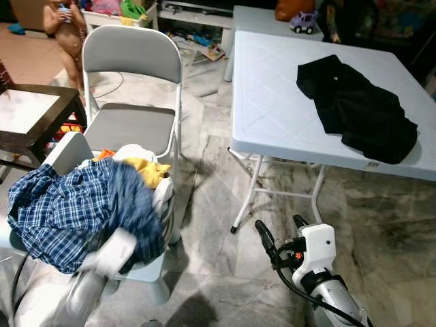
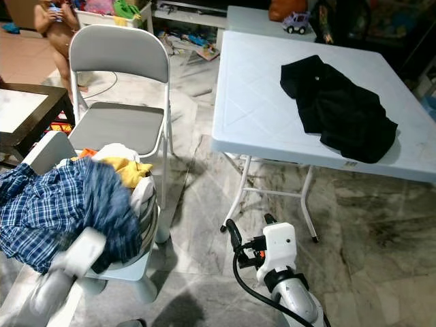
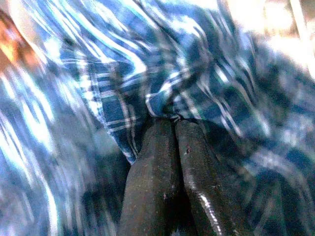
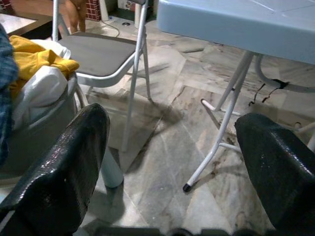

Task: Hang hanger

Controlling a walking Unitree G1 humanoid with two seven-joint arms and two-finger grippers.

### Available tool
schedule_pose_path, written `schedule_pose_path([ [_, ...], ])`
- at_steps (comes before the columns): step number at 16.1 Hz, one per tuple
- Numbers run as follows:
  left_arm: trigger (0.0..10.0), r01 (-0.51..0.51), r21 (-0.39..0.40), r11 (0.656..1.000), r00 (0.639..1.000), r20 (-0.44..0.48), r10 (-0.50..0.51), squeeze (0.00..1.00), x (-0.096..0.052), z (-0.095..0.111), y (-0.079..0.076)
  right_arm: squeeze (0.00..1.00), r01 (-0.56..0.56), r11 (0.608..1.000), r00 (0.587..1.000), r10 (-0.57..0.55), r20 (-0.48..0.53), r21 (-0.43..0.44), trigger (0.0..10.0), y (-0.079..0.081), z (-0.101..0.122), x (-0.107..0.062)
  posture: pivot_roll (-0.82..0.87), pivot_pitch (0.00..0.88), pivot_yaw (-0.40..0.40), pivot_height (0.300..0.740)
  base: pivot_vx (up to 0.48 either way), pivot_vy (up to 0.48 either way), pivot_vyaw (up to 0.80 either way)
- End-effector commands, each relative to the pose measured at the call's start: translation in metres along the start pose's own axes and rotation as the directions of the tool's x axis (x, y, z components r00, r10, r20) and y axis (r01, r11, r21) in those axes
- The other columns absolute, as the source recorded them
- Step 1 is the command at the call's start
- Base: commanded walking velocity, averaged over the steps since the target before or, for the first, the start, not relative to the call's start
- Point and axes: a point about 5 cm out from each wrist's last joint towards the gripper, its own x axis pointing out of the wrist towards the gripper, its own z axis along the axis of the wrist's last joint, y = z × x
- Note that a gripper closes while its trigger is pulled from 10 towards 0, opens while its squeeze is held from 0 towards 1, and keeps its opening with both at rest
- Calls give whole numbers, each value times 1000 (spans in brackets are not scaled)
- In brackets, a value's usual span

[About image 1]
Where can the blue plaid shirt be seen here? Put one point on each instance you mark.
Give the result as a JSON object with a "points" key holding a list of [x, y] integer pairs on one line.
{"points": [[61, 211]]}

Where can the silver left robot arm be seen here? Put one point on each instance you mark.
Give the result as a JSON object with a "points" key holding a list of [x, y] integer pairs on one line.
{"points": [[78, 296]]}

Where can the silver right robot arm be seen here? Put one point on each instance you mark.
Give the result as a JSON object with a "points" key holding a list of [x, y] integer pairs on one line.
{"points": [[334, 300]]}

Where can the white plastic laundry basket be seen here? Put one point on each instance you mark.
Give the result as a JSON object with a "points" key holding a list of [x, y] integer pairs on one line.
{"points": [[165, 204]]}

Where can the black polo shirt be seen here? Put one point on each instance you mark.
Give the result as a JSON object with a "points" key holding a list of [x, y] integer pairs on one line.
{"points": [[361, 116]]}

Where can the large white folding table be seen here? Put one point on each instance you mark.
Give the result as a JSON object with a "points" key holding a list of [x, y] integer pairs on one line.
{"points": [[272, 102]]}

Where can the yellow cloth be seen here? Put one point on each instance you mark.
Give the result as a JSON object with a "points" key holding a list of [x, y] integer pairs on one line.
{"points": [[146, 172]]}

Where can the white garment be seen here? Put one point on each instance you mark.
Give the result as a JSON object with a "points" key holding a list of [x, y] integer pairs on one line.
{"points": [[136, 153]]}

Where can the small orange cloth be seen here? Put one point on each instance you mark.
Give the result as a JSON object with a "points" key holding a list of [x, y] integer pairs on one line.
{"points": [[102, 154]]}

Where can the purple toy car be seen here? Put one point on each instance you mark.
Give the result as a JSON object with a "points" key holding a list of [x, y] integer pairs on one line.
{"points": [[304, 22]]}

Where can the small white table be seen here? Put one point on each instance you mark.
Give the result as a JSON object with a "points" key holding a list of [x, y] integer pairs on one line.
{"points": [[266, 17]]}

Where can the orange bag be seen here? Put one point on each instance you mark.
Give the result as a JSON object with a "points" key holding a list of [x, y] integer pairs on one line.
{"points": [[294, 9]]}

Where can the grey folding chair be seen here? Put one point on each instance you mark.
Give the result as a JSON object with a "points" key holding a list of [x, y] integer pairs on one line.
{"points": [[133, 65]]}

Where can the white low shelf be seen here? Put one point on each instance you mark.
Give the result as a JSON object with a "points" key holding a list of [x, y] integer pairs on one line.
{"points": [[197, 13]]}

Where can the dark wooden side table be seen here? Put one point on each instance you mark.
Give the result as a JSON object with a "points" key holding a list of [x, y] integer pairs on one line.
{"points": [[34, 112]]}

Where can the green toy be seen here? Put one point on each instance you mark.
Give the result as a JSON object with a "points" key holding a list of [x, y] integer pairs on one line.
{"points": [[133, 9]]}

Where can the pink toy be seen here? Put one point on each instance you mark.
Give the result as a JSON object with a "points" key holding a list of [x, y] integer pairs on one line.
{"points": [[105, 7]]}

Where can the small bare child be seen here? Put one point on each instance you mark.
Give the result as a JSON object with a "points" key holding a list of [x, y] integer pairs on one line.
{"points": [[65, 41]]}

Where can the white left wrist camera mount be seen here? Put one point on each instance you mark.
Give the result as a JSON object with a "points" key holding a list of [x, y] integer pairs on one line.
{"points": [[116, 252]]}

